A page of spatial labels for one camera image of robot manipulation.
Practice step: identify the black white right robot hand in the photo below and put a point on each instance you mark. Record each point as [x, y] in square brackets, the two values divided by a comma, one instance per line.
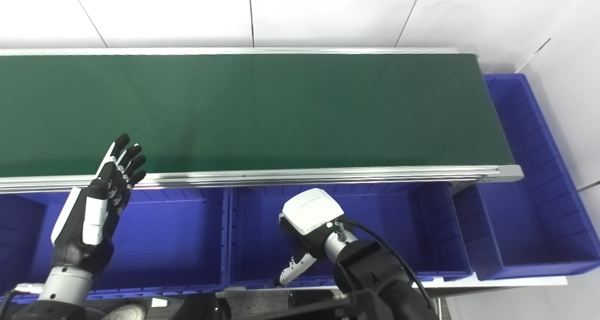
[311, 212]

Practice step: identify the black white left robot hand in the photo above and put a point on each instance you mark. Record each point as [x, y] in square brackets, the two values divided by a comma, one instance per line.
[84, 226]

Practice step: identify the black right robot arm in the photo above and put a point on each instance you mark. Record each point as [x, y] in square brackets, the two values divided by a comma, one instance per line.
[375, 273]

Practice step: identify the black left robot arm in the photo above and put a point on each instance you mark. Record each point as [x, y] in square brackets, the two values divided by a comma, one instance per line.
[63, 287]

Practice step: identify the green conveyor belt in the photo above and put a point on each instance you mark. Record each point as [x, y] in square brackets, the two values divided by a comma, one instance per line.
[328, 175]
[281, 114]

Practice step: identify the large blue plastic bin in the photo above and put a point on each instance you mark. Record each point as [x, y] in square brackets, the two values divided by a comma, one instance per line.
[525, 217]

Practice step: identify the black robot torso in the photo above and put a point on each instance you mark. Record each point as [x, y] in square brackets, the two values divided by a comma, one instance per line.
[201, 308]

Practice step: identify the white board under bins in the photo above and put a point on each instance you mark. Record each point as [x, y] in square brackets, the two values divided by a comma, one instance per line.
[515, 282]

